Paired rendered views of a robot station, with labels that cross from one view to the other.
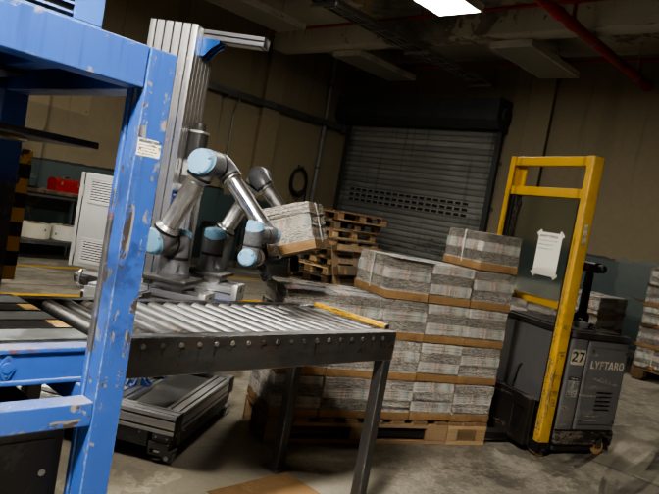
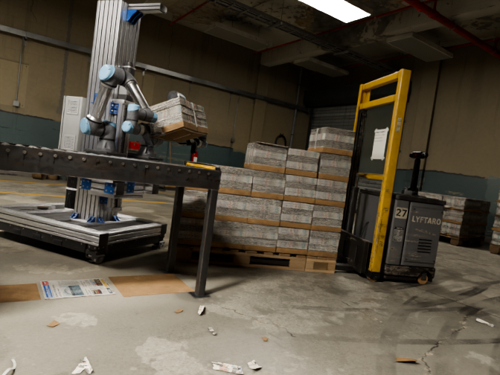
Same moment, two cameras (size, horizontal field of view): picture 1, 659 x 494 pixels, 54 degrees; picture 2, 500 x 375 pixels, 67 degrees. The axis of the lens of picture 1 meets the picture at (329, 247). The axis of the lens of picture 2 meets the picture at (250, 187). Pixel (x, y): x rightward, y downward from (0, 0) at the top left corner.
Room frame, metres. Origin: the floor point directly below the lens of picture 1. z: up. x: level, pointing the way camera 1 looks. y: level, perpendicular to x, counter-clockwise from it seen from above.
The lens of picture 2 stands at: (0.41, -1.04, 0.85)
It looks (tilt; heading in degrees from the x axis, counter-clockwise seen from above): 3 degrees down; 12
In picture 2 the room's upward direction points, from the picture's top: 8 degrees clockwise
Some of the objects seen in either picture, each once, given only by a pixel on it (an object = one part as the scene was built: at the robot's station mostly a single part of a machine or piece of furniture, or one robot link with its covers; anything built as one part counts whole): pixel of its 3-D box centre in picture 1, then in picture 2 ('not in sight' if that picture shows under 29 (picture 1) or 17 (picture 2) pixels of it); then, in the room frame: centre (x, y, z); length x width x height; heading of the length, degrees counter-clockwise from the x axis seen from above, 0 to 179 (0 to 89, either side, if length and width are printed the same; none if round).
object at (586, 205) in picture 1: (566, 300); (388, 172); (3.91, -1.47, 0.97); 0.09 x 0.09 x 1.75; 25
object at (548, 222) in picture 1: (539, 245); (376, 139); (4.22, -1.35, 1.28); 0.57 x 0.01 x 0.65; 25
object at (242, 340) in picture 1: (272, 349); (109, 168); (2.22, 0.13, 0.74); 1.34 x 0.05 x 0.12; 137
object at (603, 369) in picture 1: (554, 377); (393, 233); (4.36, -1.67, 0.40); 0.69 x 0.55 x 0.80; 25
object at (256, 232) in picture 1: (256, 233); (135, 113); (2.72, 0.31, 1.10); 0.11 x 0.08 x 0.11; 156
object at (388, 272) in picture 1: (392, 274); (265, 158); (3.77, -0.39, 0.95); 0.38 x 0.29 x 0.23; 25
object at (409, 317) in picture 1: (358, 362); (243, 214); (3.72, -0.28, 0.42); 1.17 x 0.39 x 0.83; 115
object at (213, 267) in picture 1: (210, 261); (146, 150); (3.51, 0.63, 0.87); 0.15 x 0.15 x 0.10
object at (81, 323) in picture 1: (77, 322); not in sight; (1.96, 0.72, 0.77); 0.47 x 0.05 x 0.05; 47
